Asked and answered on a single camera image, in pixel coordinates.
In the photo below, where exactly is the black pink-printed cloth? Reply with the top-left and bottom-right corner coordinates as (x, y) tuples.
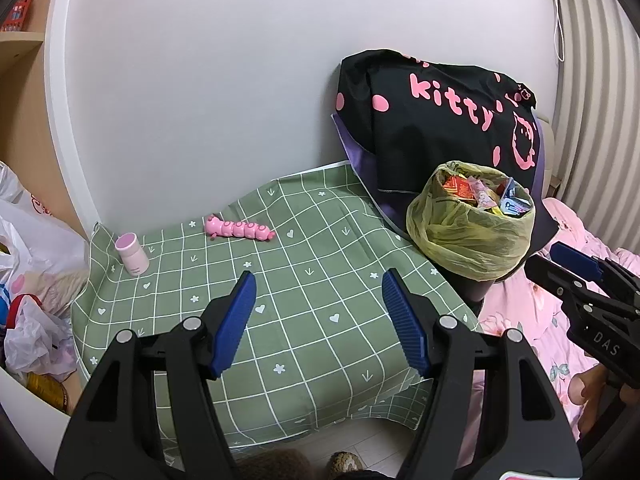
(334, 49), (558, 256)

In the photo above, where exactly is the pink floral blanket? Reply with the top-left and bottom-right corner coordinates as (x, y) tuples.
(457, 197), (640, 461)

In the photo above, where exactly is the black bin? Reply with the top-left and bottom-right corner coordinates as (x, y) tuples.
(450, 265), (493, 303)

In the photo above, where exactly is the grey ribbed curtain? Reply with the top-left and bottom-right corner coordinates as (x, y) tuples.
(550, 0), (640, 241)

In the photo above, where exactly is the beige cushion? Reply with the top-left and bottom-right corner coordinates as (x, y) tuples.
(537, 115), (566, 196)

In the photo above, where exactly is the small pink bottle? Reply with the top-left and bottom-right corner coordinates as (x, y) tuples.
(115, 232), (149, 276)

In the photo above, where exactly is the beige woven slipper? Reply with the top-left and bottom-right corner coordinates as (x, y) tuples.
(325, 451), (361, 478)

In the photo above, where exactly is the wooden shelf unit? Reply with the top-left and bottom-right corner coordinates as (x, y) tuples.
(0, 0), (96, 241)

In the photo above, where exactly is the yellow can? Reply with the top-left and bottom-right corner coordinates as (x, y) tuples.
(25, 372), (68, 413)

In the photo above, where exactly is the white hanging cord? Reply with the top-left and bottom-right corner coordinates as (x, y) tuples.
(549, 0), (566, 63)

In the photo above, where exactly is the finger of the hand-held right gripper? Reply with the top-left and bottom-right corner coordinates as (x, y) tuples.
(524, 254), (596, 311)
(550, 241), (640, 306)

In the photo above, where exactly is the large white plastic bag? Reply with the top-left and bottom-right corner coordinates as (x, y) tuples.
(0, 160), (91, 311)

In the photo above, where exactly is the person's right hand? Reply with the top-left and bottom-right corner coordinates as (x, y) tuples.
(571, 366), (609, 412)

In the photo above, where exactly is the person's leg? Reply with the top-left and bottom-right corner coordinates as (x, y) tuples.
(247, 449), (313, 480)

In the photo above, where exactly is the crumpled white plastic bag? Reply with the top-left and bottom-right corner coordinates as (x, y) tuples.
(0, 280), (76, 381)

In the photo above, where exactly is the pile of colourful wrappers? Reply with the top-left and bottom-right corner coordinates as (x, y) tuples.
(432, 167), (531, 217)

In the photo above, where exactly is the red plastic basket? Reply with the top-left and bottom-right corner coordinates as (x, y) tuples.
(0, 0), (43, 33)

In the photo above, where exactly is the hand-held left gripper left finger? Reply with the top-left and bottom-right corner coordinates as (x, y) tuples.
(54, 270), (258, 480)

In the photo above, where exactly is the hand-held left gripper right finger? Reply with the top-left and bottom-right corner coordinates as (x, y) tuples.
(381, 268), (586, 480)

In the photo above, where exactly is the pink caterpillar toy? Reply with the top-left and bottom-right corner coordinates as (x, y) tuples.
(204, 215), (276, 242)

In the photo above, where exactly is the green checked tablecloth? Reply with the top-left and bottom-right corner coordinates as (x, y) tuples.
(70, 160), (483, 448)

